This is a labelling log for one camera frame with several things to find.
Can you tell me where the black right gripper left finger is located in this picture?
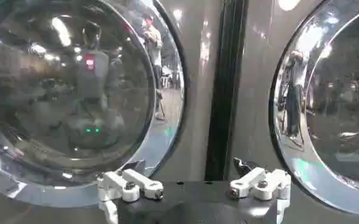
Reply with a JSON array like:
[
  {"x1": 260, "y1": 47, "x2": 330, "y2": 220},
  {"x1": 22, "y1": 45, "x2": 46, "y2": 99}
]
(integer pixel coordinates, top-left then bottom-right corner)
[{"x1": 96, "y1": 159, "x2": 165, "y2": 224}]

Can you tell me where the round glass dryer door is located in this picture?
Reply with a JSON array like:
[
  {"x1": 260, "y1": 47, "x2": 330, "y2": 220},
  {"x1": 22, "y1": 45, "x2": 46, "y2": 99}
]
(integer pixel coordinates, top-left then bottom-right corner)
[
  {"x1": 0, "y1": 0, "x2": 188, "y2": 209},
  {"x1": 268, "y1": 0, "x2": 359, "y2": 217}
]

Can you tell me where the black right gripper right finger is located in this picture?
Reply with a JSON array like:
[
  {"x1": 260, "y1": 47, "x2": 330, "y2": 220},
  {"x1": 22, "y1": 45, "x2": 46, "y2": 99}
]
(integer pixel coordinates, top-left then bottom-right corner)
[{"x1": 227, "y1": 156, "x2": 293, "y2": 224}]

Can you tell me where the grey dryer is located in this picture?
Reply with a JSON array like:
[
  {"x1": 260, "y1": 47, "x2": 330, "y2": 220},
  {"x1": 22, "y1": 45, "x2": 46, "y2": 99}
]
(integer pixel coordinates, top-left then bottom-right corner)
[
  {"x1": 0, "y1": 0, "x2": 227, "y2": 224},
  {"x1": 227, "y1": 0, "x2": 359, "y2": 224}
]

